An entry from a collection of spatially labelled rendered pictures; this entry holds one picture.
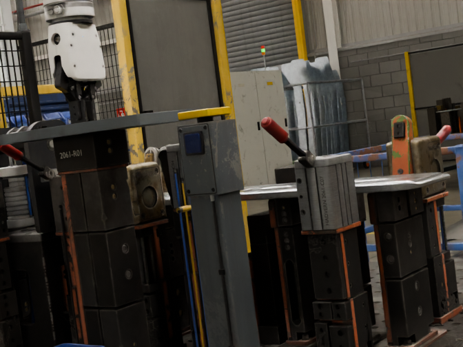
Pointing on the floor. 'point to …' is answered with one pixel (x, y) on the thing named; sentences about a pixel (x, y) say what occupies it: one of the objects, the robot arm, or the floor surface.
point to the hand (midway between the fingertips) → (82, 112)
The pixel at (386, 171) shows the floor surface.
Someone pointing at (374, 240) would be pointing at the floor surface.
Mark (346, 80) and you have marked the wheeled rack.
